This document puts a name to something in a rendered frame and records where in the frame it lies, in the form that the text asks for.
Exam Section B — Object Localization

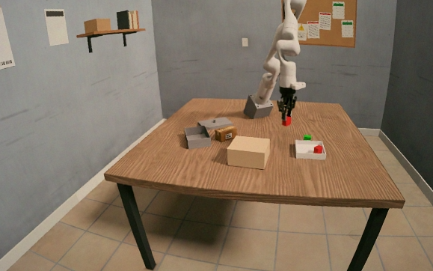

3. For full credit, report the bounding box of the grey lid with small knob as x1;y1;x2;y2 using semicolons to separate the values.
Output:
198;117;233;130

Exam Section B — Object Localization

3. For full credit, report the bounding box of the red block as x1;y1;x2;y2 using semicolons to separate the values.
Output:
313;145;323;153
282;116;292;127

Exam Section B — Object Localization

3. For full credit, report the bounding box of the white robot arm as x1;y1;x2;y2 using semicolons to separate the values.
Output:
255;0;307;105

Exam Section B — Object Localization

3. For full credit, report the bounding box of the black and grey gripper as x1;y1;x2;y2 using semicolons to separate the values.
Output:
277;87;297;121

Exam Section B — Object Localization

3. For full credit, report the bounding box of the light wooden cabinet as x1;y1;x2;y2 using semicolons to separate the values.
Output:
227;136;270;169

